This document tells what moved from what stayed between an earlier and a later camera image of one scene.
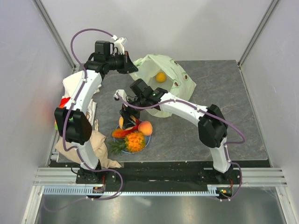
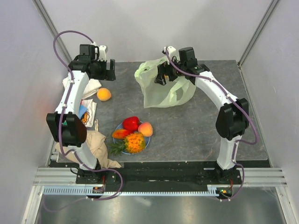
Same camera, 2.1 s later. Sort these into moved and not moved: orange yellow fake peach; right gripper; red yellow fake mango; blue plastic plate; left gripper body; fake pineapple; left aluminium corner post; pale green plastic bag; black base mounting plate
Moved: right gripper; pale green plastic bag; orange yellow fake peach; left gripper body
Not moved: red yellow fake mango; blue plastic plate; black base mounting plate; left aluminium corner post; fake pineapple
